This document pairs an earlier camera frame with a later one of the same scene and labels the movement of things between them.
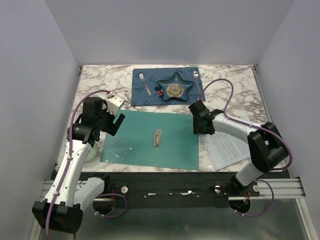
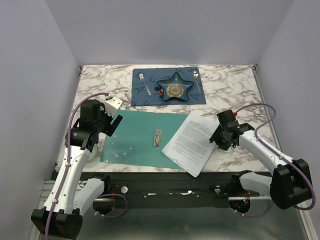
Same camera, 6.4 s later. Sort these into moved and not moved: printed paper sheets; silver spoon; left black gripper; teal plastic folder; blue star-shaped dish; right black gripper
Moved: right black gripper; printed paper sheets
Not moved: blue star-shaped dish; teal plastic folder; left black gripper; silver spoon
